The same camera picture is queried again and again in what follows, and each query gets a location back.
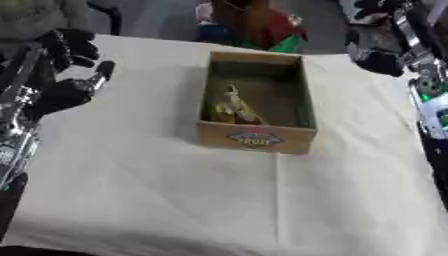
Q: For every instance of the black chair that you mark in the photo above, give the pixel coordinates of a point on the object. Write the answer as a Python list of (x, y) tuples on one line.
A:
[(111, 15)]

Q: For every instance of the red bag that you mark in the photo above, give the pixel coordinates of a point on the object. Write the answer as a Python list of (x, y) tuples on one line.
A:
[(262, 23)]

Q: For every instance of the person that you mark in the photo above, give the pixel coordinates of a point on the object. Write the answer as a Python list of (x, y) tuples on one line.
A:
[(35, 15)]

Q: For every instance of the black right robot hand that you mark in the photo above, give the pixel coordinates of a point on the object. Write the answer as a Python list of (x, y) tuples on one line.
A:
[(379, 61)]

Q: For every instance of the tan cardboard box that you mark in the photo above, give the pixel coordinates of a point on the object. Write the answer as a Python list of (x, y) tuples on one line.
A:
[(256, 136)]

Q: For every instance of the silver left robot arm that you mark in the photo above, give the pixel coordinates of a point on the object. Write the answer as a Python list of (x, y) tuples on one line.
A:
[(14, 126)]

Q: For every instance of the green box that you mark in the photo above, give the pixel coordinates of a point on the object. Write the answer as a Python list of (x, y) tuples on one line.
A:
[(286, 45)]

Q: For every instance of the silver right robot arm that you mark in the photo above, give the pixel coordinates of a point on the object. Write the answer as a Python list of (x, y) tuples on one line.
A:
[(429, 86)]

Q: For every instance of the yellow soft toy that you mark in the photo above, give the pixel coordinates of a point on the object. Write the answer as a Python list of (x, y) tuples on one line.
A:
[(234, 111)]

